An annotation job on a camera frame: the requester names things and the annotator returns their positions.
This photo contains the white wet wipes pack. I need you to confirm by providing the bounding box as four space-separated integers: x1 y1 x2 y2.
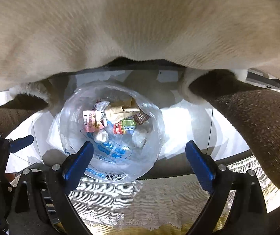
93 100 110 122

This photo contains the large white tissue ball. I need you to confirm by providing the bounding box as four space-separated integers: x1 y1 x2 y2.
132 126 152 149

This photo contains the clear plastic trash bag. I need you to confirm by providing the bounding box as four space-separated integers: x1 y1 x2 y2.
54 81 165 183

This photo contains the beige plush bed blanket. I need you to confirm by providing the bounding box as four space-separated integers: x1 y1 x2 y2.
0 0 280 91

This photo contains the yellow red snack packet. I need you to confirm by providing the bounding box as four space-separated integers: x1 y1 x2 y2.
113 119 137 135

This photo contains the brown paper bag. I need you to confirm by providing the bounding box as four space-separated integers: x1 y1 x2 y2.
105 98 140 124

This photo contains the pink cake box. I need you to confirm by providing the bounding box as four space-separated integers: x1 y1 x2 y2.
83 110 105 133

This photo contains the dark brown snack wrapper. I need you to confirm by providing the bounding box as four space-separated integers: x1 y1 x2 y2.
133 110 151 125

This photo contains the small white tissue ball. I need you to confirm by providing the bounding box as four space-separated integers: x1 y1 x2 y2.
93 129 109 143

